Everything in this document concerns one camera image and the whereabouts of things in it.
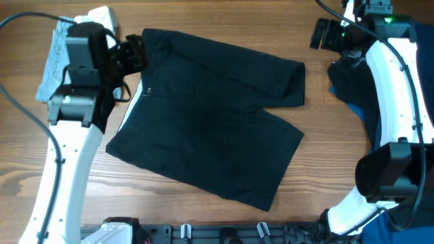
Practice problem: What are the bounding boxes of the black shorts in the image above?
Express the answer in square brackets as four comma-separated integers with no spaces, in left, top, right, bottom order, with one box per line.
[106,28,306,211]

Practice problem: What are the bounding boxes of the dark blue garment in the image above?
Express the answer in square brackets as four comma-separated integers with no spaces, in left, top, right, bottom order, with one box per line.
[347,23,433,244]

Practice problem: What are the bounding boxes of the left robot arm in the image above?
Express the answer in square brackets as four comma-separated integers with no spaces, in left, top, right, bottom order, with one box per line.
[19,22,148,243]

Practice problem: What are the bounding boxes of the folded light blue jeans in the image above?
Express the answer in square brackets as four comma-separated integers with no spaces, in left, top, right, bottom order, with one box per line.
[35,21,72,102]

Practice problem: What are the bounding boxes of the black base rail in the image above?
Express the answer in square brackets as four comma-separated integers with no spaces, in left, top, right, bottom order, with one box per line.
[80,216,326,244]

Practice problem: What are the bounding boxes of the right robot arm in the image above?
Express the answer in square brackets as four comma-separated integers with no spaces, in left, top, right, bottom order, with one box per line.
[311,1,433,242]

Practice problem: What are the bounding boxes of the black garment in pile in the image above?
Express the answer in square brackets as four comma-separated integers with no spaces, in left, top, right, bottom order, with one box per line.
[328,61,381,150]

